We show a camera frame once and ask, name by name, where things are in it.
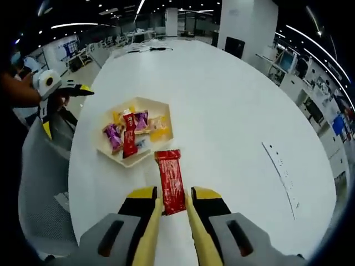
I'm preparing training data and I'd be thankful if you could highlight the black desk chair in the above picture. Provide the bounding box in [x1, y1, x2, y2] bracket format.
[303, 95, 326, 127]

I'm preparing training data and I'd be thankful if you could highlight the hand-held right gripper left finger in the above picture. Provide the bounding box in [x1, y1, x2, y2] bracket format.
[48, 186, 158, 266]

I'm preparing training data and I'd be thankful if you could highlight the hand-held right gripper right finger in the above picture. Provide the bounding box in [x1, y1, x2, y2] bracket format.
[190, 186, 306, 266]

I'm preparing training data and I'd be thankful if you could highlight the black office chair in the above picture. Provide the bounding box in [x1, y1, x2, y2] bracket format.
[225, 36, 246, 59]

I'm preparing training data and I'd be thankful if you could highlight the light blue screen machine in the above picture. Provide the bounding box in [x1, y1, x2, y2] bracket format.
[280, 50, 298, 73]

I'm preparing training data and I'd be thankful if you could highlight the person's left hand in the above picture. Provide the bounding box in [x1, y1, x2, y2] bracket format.
[51, 94, 70, 112]

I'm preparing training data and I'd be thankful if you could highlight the beige hexagonal container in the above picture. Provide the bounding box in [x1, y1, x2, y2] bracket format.
[96, 96, 174, 168]

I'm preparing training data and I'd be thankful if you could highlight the red food snack packet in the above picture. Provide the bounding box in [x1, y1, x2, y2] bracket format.
[122, 112, 139, 159]
[154, 149, 187, 217]

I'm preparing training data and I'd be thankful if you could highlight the clear blue-white packet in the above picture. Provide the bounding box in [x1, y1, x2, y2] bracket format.
[134, 137, 152, 152]

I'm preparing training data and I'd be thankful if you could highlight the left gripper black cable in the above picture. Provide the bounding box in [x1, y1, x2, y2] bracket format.
[62, 106, 79, 129]

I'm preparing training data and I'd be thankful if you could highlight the purple food snack packet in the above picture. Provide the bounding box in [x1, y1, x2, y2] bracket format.
[134, 110, 151, 134]
[103, 123, 124, 156]

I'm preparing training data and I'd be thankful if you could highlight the grey mesh office chair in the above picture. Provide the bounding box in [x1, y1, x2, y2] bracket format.
[17, 110, 82, 250]

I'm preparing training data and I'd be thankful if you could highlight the blue box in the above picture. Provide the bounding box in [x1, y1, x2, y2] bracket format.
[332, 114, 345, 137]

